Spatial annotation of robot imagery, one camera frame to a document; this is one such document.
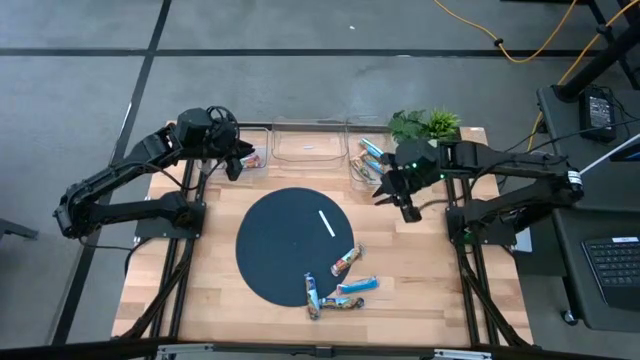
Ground yellow extension cable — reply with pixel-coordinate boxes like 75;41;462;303
432;0;579;64
527;0;640;151

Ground pale teal granola bar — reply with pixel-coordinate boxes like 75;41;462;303
359;138;385;157

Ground black keyboard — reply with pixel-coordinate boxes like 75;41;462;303
582;235;640;311

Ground purple oatmeal raisin granola bar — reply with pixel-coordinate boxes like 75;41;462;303
318;296;366;311
304;272;322;321

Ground dark grey furniture foot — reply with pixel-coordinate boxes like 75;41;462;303
0;217;40;241

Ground broad-leaf plant white pot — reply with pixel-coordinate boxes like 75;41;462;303
388;108;426;144

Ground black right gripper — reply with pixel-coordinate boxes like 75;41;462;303
372;151;426;224

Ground black stand legs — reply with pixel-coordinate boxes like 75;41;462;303
552;0;640;104

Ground black aluminium rig frame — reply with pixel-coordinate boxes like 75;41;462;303
0;110;640;360

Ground grassy plant white pot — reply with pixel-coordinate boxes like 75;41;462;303
423;107;462;142

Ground dark grey side desk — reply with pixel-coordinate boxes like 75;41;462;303
537;84;640;334

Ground black power adapter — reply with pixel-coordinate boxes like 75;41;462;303
579;88;617;144

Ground long clear plastic bin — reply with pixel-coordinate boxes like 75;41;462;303
346;113;405;194

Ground silver frame bracket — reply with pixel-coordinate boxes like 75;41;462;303
157;343;214;360
433;348;494;360

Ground white paper strip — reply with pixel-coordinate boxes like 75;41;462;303
318;209;336;238

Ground round dark blue woven mat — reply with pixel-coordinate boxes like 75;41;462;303
235;186;356;308

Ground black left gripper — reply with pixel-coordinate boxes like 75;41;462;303
214;122;256;182

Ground white cable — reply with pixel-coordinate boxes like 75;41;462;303
579;133;640;175

